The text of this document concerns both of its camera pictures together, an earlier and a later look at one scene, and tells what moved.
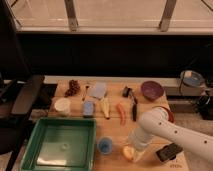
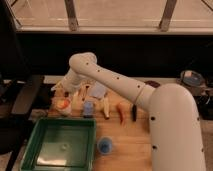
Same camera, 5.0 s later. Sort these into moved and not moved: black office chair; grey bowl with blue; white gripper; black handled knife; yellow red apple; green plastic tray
Moved: white gripper; yellow red apple
Not moved: black office chair; black handled knife; green plastic tray; grey bowl with blue
